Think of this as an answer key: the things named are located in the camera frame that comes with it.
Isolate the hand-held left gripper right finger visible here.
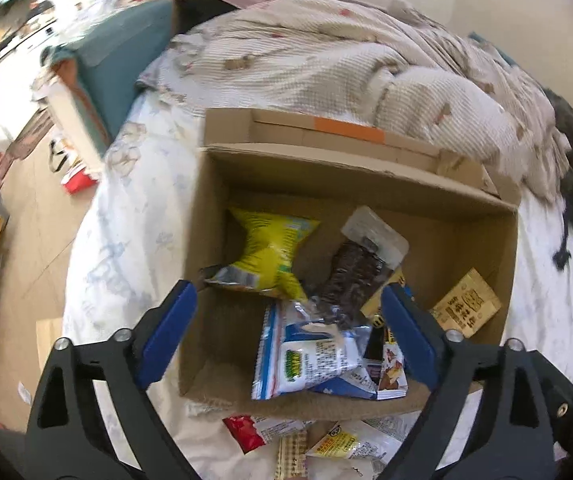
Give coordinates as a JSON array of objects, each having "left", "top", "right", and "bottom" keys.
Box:
[{"left": 380, "top": 282, "right": 569, "bottom": 480}]

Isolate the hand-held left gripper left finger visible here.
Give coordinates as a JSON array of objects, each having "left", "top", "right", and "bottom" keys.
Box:
[{"left": 25, "top": 280, "right": 200, "bottom": 480}]

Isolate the yellow orange snack packet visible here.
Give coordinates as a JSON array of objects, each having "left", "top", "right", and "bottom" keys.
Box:
[{"left": 429, "top": 267, "right": 502, "bottom": 338}]

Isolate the dark brown snack packet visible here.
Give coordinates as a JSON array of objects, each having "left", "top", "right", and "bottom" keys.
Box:
[{"left": 309, "top": 205, "right": 410, "bottom": 331}]

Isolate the cardboard box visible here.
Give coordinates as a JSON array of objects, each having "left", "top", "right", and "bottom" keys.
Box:
[{"left": 177, "top": 107, "right": 523, "bottom": 423}]

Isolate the white blue snack bag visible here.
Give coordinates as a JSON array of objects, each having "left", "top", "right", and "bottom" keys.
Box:
[{"left": 251, "top": 300, "right": 373, "bottom": 401}]

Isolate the yellow white snack packet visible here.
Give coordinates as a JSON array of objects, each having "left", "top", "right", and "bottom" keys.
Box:
[{"left": 306, "top": 417, "right": 419, "bottom": 480}]

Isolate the red white snack packet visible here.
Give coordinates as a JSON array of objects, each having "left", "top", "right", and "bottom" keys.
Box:
[{"left": 223, "top": 414, "right": 317, "bottom": 455}]

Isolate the yellow snack bag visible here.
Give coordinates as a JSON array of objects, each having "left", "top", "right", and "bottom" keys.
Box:
[{"left": 202, "top": 206, "right": 322, "bottom": 302}]

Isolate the beige wafer packet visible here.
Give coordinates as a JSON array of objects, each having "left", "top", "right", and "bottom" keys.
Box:
[{"left": 275, "top": 435, "right": 309, "bottom": 480}]

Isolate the blue cartoon snack bag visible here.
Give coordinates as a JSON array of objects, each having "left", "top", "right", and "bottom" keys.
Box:
[{"left": 311, "top": 280, "right": 409, "bottom": 402}]

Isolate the white floral bedsheet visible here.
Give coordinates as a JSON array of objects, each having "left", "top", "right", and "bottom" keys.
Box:
[{"left": 61, "top": 90, "right": 573, "bottom": 480}]

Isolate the red paper bag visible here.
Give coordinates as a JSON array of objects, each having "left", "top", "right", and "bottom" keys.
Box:
[{"left": 61, "top": 165, "right": 100, "bottom": 196}]

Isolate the teal cushion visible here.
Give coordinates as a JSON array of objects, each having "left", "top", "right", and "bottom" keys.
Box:
[{"left": 41, "top": 0, "right": 177, "bottom": 156}]

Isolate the beige waffle blanket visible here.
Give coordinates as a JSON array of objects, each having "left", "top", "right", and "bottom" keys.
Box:
[{"left": 136, "top": 0, "right": 573, "bottom": 206}]

